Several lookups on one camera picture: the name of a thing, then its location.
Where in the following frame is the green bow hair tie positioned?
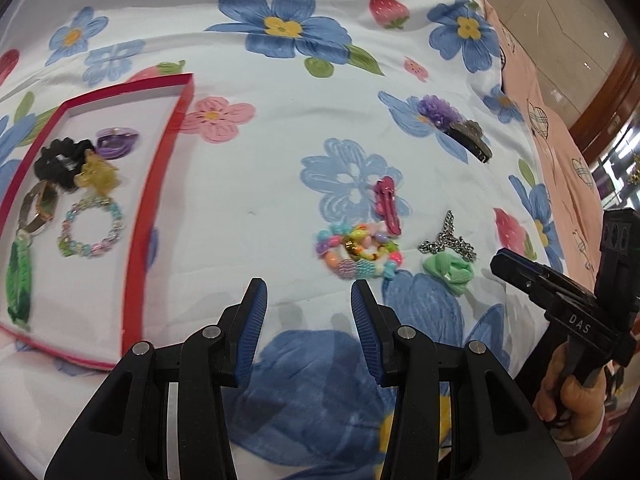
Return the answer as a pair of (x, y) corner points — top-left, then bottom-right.
(422, 251), (475, 297)

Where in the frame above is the silver rhinestone chain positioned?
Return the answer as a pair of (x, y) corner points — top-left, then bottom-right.
(416, 209), (478, 264)

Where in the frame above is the green leaf hair clip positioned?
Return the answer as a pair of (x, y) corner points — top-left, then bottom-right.
(6, 230), (32, 330)

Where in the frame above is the pink snap hair clip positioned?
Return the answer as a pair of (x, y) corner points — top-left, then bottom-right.
(373, 176), (401, 236)

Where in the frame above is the colourful bead bracelet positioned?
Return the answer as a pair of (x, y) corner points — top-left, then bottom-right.
(314, 222), (404, 281)

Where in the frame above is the pastel bead bracelet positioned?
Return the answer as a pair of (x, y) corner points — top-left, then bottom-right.
(56, 194), (125, 259)

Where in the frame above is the yellow claw clip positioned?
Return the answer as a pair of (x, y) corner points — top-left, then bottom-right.
(74, 150), (119, 196)

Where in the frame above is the black velvet scrunchie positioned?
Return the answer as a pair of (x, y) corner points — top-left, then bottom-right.
(34, 138), (94, 192)

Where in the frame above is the purple bow hair tie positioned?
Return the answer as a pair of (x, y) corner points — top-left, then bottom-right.
(94, 127), (140, 161)

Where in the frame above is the person's right hand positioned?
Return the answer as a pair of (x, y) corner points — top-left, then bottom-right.
(533, 344), (606, 440)

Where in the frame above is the pink blanket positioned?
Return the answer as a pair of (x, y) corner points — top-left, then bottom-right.
(480, 0), (603, 289)

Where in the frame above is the black glitter claw clip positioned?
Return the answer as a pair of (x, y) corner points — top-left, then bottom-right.
(446, 120), (492, 164)

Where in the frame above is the purple flower hair clip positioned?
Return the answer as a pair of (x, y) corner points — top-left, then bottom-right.
(418, 96), (463, 131)

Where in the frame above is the red shallow tray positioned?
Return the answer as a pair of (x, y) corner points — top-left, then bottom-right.
(1, 73), (194, 370)

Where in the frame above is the floral bed sheet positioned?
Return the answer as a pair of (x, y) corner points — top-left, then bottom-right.
(1, 0), (565, 479)

